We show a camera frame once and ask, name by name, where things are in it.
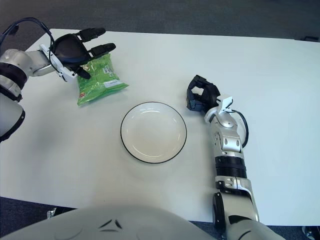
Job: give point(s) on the white plate with black rim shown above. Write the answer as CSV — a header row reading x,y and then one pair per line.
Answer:
x,y
152,132

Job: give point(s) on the grey robot torso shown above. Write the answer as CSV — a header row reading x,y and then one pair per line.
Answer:
x,y
112,225

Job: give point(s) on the chair caster wheel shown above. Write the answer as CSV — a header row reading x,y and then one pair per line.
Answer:
x,y
310,235

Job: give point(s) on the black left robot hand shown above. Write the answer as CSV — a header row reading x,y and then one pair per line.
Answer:
x,y
70,50

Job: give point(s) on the green snack bag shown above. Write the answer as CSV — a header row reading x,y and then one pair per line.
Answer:
x,y
97,82

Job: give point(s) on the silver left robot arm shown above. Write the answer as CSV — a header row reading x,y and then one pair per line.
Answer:
x,y
15,60

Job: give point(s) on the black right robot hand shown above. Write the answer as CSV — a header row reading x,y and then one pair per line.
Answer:
x,y
210,97

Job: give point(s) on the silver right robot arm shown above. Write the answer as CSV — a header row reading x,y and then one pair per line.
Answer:
x,y
230,145

